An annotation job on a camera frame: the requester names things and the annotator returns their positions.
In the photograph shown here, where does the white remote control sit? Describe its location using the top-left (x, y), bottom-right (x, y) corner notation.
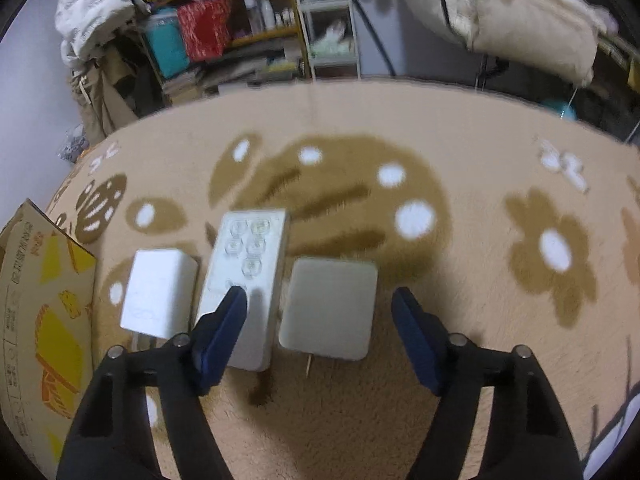
top-left (194, 208), bottom-right (291, 372)

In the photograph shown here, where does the black pole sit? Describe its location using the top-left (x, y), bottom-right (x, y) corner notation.
top-left (320, 0), bottom-right (401, 76)

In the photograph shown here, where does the beige flower print blanket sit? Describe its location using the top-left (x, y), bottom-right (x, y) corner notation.
top-left (45, 80), bottom-right (640, 480)

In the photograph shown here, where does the wooden shelf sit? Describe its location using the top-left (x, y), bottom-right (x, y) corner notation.
top-left (137, 0), bottom-right (308, 106)

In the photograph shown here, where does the white trolley cart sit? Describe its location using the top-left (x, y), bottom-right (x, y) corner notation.
top-left (296, 0), bottom-right (361, 81)

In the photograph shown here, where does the beige coat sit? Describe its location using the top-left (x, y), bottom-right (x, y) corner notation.
top-left (70, 55), bottom-right (138, 138)

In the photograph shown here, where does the pale green packet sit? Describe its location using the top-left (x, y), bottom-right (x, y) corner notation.
top-left (310, 20), bottom-right (353, 58)

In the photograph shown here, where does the red patterned bag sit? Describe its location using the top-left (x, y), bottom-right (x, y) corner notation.
top-left (177, 0), bottom-right (233, 61)

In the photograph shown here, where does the cardboard box with yellow print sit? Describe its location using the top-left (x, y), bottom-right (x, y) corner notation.
top-left (0, 200), bottom-right (97, 480)

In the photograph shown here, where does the white charger plug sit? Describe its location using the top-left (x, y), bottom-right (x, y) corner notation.
top-left (120, 249), bottom-right (199, 351)

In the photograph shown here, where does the patterned plastic bag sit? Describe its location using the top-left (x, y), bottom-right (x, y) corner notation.
top-left (57, 125), bottom-right (91, 161)

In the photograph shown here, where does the white puffer jacket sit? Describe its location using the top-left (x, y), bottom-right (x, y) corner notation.
top-left (54, 0), bottom-right (138, 68)

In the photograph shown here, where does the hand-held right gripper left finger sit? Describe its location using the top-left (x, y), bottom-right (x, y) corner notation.
top-left (55, 285), bottom-right (249, 480)

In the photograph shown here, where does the white square pad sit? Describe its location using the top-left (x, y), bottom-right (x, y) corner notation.
top-left (277, 256), bottom-right (379, 362)

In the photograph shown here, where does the teal storage box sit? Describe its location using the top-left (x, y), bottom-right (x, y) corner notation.
top-left (145, 7), bottom-right (191, 78)

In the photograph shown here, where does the stack of books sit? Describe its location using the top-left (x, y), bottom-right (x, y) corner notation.
top-left (160, 45), bottom-right (306, 106)

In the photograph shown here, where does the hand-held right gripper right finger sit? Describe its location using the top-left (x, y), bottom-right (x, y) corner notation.
top-left (391, 287), bottom-right (586, 480)

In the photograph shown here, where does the wooden desk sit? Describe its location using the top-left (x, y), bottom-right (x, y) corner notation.
top-left (595, 35), bottom-right (640, 146)

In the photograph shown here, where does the cream padded chair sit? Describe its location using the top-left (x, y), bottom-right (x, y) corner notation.
top-left (395, 0), bottom-right (618, 86)

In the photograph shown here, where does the teal round object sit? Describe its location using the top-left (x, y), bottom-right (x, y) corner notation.
top-left (542, 100), bottom-right (576, 121)

